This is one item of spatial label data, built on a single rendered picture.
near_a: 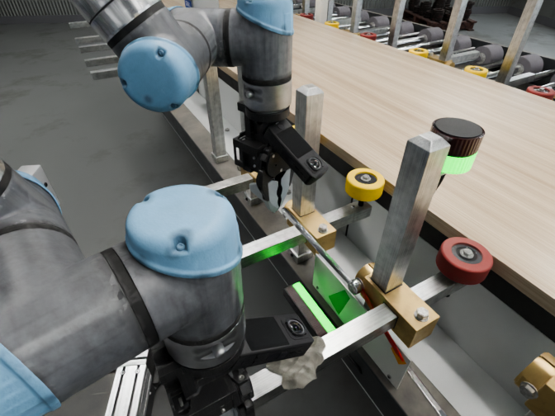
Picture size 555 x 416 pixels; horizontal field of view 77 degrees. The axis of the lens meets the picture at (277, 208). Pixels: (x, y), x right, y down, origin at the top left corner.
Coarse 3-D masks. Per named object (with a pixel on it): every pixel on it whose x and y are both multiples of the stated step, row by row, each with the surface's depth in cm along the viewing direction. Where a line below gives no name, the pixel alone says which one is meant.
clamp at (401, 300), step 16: (368, 272) 59; (368, 288) 58; (400, 288) 56; (400, 304) 54; (416, 304) 54; (400, 320) 53; (416, 320) 51; (432, 320) 51; (400, 336) 54; (416, 336) 51
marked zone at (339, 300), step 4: (340, 292) 67; (344, 292) 65; (332, 296) 71; (336, 296) 69; (340, 296) 67; (344, 296) 66; (348, 296) 65; (332, 300) 71; (336, 300) 70; (340, 300) 68; (344, 300) 66; (348, 300) 65; (336, 304) 70; (340, 304) 68; (344, 304) 67; (336, 308) 71; (340, 308) 69
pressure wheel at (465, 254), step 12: (444, 240) 59; (456, 240) 59; (468, 240) 59; (444, 252) 57; (456, 252) 58; (468, 252) 57; (480, 252) 57; (444, 264) 57; (456, 264) 55; (468, 264) 55; (480, 264) 55; (492, 264) 55; (456, 276) 56; (468, 276) 55; (480, 276) 55
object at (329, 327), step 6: (300, 288) 77; (300, 294) 75; (306, 294) 75; (306, 300) 74; (312, 300) 74; (312, 306) 73; (318, 306) 73; (318, 312) 72; (318, 318) 71; (324, 318) 71; (324, 324) 70; (330, 324) 70; (330, 330) 69
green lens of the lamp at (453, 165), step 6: (474, 156) 42; (450, 162) 42; (456, 162) 42; (462, 162) 42; (468, 162) 42; (444, 168) 43; (450, 168) 43; (456, 168) 42; (462, 168) 43; (468, 168) 43
